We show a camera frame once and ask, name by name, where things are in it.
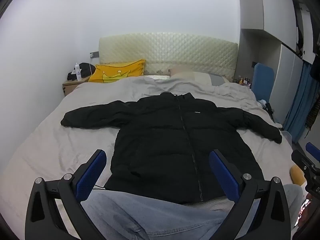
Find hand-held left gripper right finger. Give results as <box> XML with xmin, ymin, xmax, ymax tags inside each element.
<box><xmin>209</xmin><ymin>149</ymin><xmax>292</xmax><ymax>240</ymax></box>

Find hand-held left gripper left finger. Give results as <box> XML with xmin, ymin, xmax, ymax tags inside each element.
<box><xmin>25</xmin><ymin>149</ymin><xmax>108</xmax><ymax>240</ymax></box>

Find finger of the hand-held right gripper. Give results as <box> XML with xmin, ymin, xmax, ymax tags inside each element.
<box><xmin>305</xmin><ymin>142</ymin><xmax>320</xmax><ymax>162</ymax></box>

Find black puffer jacket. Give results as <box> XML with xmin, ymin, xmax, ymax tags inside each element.
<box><xmin>61</xmin><ymin>92</ymin><xmax>283</xmax><ymax>205</ymax></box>

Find yellow cushion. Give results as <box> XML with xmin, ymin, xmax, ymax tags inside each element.
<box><xmin>289</xmin><ymin>166</ymin><xmax>306</xmax><ymax>186</ymax></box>

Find blue curtain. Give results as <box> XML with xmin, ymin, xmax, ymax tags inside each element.
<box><xmin>282</xmin><ymin>62</ymin><xmax>313</xmax><ymax>138</ymax></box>

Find black bedside device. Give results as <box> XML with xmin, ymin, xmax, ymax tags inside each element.
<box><xmin>265</xmin><ymin>102</ymin><xmax>275</xmax><ymax>123</ymax></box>

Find person's jeans legs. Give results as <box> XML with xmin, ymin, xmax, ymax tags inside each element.
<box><xmin>81</xmin><ymin>184</ymin><xmax>304</xmax><ymax>240</ymax></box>

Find wooden nightstand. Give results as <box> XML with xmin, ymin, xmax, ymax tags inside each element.
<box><xmin>62</xmin><ymin>76</ymin><xmax>90</xmax><ymax>97</ymax></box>

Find row of small bottles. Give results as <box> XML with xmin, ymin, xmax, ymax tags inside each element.
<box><xmin>235</xmin><ymin>76</ymin><xmax>252</xmax><ymax>87</ymax></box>

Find grey pillow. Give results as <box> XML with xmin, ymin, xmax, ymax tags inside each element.
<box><xmin>195</xmin><ymin>72</ymin><xmax>230</xmax><ymax>87</ymax></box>

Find yellow pillow with crown print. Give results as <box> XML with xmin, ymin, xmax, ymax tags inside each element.
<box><xmin>89</xmin><ymin>59</ymin><xmax>147</xmax><ymax>83</ymax></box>

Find black bag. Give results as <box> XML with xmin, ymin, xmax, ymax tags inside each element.
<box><xmin>67</xmin><ymin>62</ymin><xmax>97</xmax><ymax>82</ymax></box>

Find beige pillow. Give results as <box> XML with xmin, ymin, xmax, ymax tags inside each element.
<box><xmin>168</xmin><ymin>64</ymin><xmax>200</xmax><ymax>78</ymax></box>

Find cream quilted headboard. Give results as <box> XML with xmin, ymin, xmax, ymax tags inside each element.
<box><xmin>98</xmin><ymin>32</ymin><xmax>238</xmax><ymax>79</ymax></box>

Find white wardrobe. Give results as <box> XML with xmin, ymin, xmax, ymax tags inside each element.
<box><xmin>237</xmin><ymin>0</ymin><xmax>320</xmax><ymax>130</ymax></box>

